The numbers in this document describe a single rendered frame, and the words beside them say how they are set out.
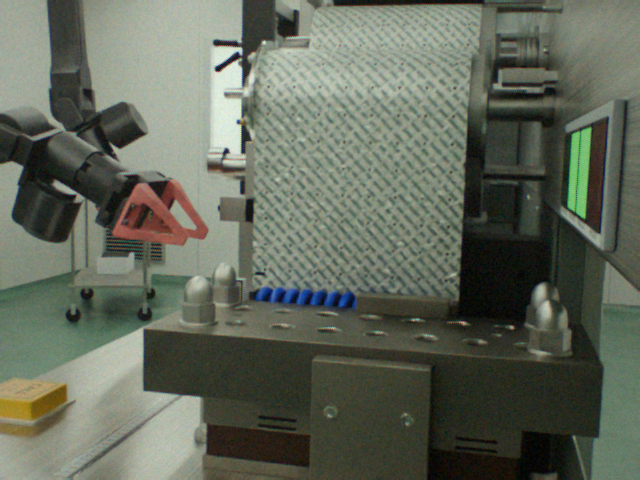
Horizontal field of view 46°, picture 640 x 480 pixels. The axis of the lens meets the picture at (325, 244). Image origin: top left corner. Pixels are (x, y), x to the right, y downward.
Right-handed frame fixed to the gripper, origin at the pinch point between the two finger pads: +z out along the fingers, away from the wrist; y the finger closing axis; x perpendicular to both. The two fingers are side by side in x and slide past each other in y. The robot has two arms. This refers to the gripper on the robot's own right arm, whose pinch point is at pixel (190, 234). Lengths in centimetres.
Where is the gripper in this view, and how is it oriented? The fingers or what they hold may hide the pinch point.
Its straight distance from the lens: 89.7
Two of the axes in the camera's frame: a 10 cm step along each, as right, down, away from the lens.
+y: -2.4, 1.2, -9.6
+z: 8.5, 5.1, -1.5
